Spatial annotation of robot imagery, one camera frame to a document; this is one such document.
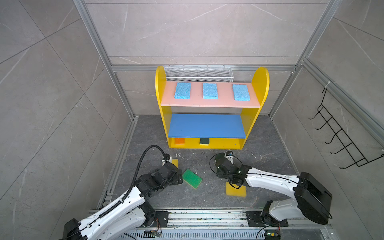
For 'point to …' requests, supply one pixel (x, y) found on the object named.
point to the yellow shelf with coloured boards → (209, 115)
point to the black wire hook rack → (344, 146)
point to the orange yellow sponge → (179, 141)
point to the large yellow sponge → (230, 190)
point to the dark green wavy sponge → (203, 140)
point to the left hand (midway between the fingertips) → (176, 170)
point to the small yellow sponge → (175, 162)
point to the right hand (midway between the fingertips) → (220, 168)
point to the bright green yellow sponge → (191, 178)
